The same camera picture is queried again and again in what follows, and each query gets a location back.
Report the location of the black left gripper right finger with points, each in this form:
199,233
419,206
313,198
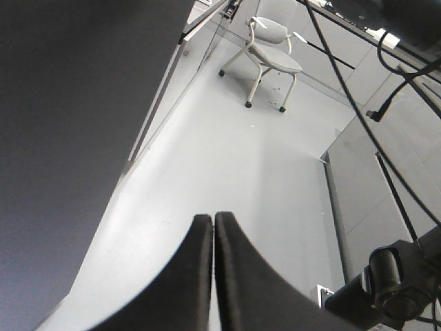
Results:
252,295

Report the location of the grey fridge with door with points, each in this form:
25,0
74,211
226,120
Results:
77,80

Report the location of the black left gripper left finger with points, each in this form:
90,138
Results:
179,296

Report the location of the grey chair on casters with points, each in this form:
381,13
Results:
269,48

